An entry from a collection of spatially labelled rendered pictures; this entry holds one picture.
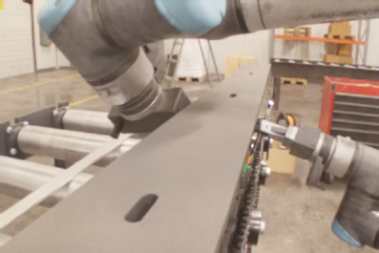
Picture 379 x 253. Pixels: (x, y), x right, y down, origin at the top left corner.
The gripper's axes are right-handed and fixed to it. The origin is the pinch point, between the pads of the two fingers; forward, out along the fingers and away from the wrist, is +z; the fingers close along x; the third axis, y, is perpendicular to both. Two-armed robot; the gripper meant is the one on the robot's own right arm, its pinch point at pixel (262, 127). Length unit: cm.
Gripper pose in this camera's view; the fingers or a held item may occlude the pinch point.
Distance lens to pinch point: 73.7
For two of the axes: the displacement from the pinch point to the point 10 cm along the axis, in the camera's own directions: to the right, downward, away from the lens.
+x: -2.3, -2.8, -9.3
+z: -8.8, -3.4, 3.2
